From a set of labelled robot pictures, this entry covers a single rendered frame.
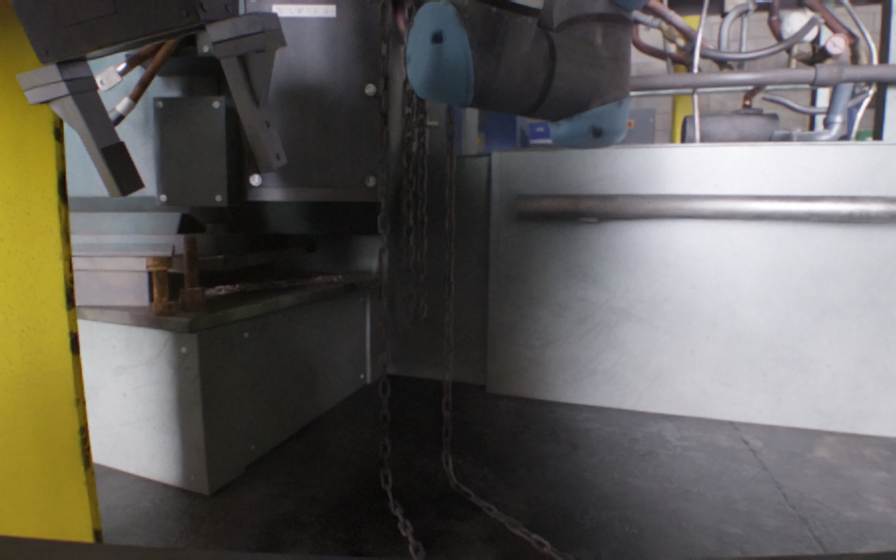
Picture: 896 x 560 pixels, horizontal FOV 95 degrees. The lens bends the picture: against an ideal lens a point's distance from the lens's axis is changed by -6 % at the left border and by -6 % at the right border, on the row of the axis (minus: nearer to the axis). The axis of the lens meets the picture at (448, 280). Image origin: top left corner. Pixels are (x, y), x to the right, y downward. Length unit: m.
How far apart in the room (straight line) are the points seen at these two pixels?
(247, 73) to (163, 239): 0.47
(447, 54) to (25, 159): 0.34
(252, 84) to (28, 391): 0.30
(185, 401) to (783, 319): 1.13
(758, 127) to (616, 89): 0.81
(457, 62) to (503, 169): 0.72
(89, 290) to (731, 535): 0.99
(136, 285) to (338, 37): 0.48
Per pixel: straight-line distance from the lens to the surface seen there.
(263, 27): 0.34
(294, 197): 0.72
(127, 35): 0.38
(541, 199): 0.97
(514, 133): 3.78
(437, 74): 0.37
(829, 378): 1.20
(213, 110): 0.72
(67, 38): 0.41
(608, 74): 0.45
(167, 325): 0.70
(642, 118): 5.85
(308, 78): 0.75
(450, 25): 0.37
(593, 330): 1.08
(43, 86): 0.44
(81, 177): 0.89
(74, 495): 0.53
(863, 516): 0.94
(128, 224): 0.83
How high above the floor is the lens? 0.41
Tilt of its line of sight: 7 degrees down
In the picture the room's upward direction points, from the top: 1 degrees clockwise
